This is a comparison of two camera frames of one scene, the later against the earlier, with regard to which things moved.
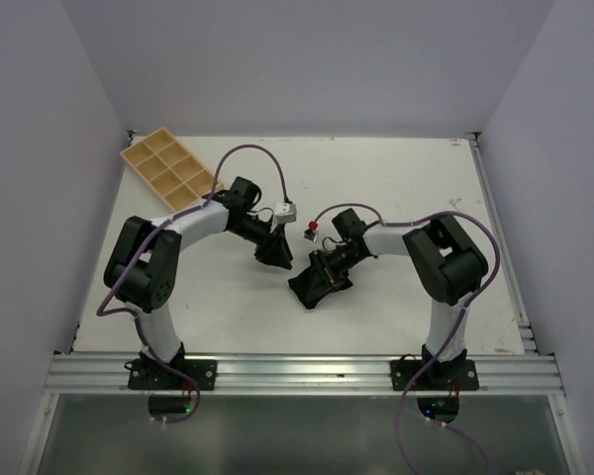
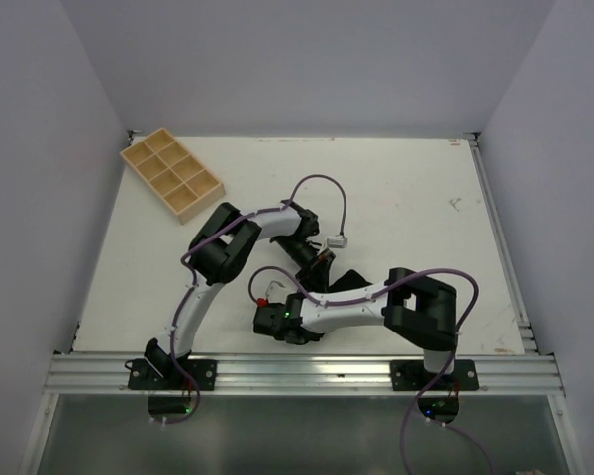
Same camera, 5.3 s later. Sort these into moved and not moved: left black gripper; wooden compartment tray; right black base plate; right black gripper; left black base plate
Moved: left black gripper; right black gripper
Not moved: wooden compartment tray; right black base plate; left black base plate
